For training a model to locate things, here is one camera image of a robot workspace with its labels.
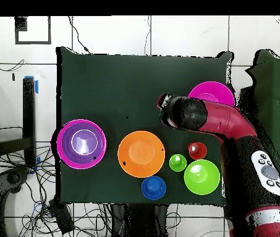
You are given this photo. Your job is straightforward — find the dark green tablecloth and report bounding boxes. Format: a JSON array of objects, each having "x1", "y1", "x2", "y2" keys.
[{"x1": 56, "y1": 46, "x2": 234, "y2": 206}]

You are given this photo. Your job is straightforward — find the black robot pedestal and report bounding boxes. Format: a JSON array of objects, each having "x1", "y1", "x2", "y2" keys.
[{"x1": 109, "y1": 203, "x2": 169, "y2": 237}]

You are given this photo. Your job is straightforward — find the black pedestal foot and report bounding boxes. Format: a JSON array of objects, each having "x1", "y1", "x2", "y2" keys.
[{"x1": 0, "y1": 167, "x2": 30, "y2": 196}]

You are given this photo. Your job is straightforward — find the pink plastic bowl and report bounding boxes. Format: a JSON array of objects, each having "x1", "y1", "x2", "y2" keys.
[
  {"x1": 56, "y1": 118, "x2": 108, "y2": 170},
  {"x1": 187, "y1": 81, "x2": 236, "y2": 107}
]

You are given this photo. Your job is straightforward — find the black floor cable tangle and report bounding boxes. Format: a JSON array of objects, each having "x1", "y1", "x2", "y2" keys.
[{"x1": 0, "y1": 145, "x2": 113, "y2": 237}]

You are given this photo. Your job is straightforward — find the orange-red plastic cup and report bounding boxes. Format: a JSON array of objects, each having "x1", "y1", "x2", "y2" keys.
[{"x1": 187, "y1": 141, "x2": 208, "y2": 160}]

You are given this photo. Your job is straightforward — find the black power adapter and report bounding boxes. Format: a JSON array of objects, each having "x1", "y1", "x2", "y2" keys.
[{"x1": 48, "y1": 199, "x2": 75, "y2": 235}]

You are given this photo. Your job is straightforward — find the green plastic cup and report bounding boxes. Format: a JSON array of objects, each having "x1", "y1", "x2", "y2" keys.
[{"x1": 168, "y1": 154, "x2": 188, "y2": 172}]

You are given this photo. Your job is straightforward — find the black square floor frame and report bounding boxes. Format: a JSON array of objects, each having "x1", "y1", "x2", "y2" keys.
[{"x1": 14, "y1": 15, "x2": 52, "y2": 46}]

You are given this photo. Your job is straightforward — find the black stand with blue tape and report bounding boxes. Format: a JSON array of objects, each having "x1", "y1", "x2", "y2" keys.
[{"x1": 0, "y1": 75, "x2": 40, "y2": 175}]

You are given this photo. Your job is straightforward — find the green plastic bowl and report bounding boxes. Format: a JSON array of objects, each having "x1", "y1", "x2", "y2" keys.
[{"x1": 183, "y1": 159, "x2": 221, "y2": 196}]

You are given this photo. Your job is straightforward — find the black cable with plug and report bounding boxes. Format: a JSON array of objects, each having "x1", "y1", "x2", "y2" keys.
[{"x1": 67, "y1": 15, "x2": 92, "y2": 54}]

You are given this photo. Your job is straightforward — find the dark blue bowl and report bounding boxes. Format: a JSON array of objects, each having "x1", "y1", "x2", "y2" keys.
[{"x1": 141, "y1": 175, "x2": 167, "y2": 201}]

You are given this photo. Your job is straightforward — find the purple plastic bowl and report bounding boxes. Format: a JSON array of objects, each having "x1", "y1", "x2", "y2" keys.
[{"x1": 61, "y1": 122, "x2": 104, "y2": 165}]

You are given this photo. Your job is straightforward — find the orange plastic bowl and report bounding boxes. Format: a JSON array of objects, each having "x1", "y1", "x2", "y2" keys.
[{"x1": 117, "y1": 130, "x2": 166, "y2": 179}]

